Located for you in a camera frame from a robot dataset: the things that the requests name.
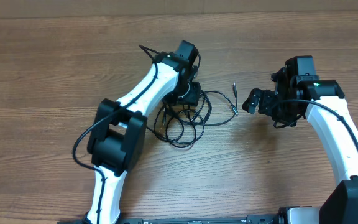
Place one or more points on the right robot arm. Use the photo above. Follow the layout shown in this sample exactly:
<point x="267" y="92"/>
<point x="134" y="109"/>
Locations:
<point x="300" y="93"/>

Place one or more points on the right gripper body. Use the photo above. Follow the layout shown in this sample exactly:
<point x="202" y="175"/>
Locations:
<point x="267" y="99"/>

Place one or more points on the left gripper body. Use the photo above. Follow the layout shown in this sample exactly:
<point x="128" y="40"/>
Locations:
<point x="189" y="94"/>

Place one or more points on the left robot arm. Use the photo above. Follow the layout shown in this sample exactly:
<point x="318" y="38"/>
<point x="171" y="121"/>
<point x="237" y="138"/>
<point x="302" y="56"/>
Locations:
<point x="117" y="136"/>

